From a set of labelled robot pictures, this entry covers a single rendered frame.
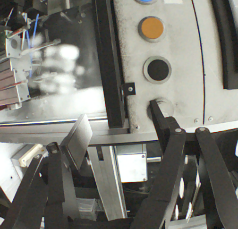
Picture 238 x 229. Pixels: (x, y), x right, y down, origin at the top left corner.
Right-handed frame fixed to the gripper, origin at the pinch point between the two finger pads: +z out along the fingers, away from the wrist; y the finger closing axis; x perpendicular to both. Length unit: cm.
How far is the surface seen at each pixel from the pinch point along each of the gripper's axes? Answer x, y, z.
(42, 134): -3.0, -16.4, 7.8
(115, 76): 5.0, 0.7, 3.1
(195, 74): 2.6, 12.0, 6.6
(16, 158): -16.0, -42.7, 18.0
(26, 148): -17, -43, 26
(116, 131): -4.3, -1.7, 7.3
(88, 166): -25.5, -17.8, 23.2
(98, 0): 14.9, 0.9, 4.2
